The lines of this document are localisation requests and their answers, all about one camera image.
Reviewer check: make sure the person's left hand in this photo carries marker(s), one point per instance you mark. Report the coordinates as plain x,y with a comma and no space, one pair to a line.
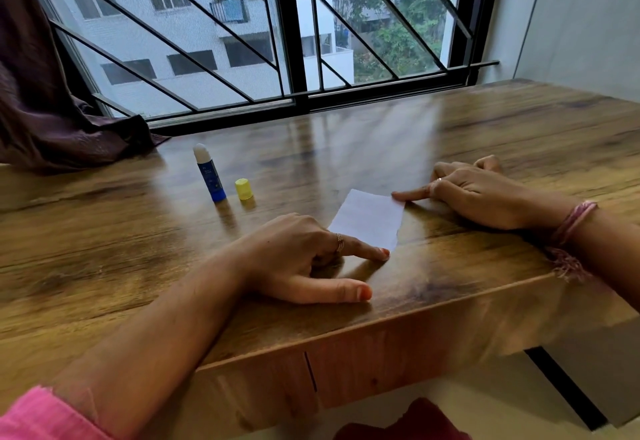
290,259

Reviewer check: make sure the person's right hand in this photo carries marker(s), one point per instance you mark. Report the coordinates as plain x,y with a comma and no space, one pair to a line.
495,199

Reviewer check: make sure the yellow glue stick cap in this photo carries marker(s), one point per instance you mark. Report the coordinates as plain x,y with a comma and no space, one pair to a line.
244,189

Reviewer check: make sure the white paper piece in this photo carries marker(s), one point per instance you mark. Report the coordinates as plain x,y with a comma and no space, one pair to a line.
370,217

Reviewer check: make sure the blue glue stick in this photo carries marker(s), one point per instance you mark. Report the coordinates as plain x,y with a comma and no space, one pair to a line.
211,177

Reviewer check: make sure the person's left forearm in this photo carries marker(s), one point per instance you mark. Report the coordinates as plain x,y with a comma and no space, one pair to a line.
150,344

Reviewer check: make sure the black metal window grille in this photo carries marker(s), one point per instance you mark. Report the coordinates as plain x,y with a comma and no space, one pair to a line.
487,64

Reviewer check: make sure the green trees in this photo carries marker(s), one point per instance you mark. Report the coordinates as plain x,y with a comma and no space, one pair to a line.
400,34

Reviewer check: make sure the black table leg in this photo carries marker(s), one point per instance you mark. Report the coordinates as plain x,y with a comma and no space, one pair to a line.
565,387

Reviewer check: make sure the maroon garment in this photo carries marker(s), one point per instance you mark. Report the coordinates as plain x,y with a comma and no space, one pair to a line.
405,424

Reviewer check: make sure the white apartment building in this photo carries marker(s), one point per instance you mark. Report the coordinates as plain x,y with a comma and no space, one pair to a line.
195,29

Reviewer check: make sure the purple curtain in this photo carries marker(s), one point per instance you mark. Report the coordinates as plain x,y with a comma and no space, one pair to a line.
40,114

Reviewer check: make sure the pink sleeve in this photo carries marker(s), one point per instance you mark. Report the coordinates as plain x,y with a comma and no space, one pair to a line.
45,419

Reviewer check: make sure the black window frame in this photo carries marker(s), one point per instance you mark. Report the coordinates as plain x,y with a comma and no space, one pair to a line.
289,24

